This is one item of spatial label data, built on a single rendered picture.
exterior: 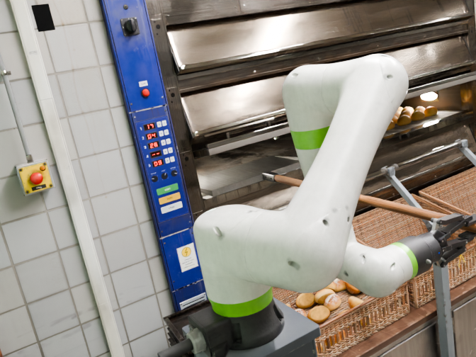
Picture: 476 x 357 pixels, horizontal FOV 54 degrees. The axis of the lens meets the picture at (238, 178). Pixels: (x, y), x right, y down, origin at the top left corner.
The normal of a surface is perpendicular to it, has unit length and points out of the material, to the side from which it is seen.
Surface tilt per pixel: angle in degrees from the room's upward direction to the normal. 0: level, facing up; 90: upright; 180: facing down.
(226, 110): 70
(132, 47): 90
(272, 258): 76
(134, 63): 90
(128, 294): 90
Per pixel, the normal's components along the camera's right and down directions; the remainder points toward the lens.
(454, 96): -0.85, 0.27
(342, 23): 0.40, -0.21
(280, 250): -0.65, -0.19
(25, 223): 0.49, 0.12
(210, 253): -0.65, 0.28
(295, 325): -0.18, -0.95
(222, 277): -0.28, 0.29
